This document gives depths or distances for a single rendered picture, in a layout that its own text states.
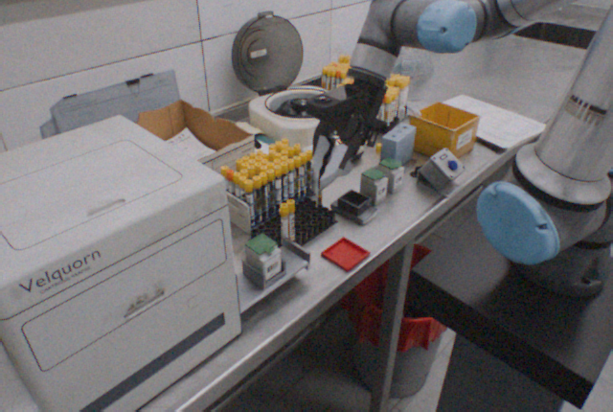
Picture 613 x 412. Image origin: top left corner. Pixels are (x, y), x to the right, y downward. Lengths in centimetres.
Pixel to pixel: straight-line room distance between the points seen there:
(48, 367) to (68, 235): 15
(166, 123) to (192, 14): 29
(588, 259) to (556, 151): 26
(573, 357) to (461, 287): 17
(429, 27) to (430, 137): 56
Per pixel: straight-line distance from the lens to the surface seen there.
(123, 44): 121
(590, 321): 84
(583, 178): 63
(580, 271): 84
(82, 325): 59
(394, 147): 113
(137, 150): 68
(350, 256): 92
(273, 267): 80
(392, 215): 104
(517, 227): 65
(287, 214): 87
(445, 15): 72
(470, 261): 85
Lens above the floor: 148
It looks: 32 degrees down
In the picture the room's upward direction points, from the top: straight up
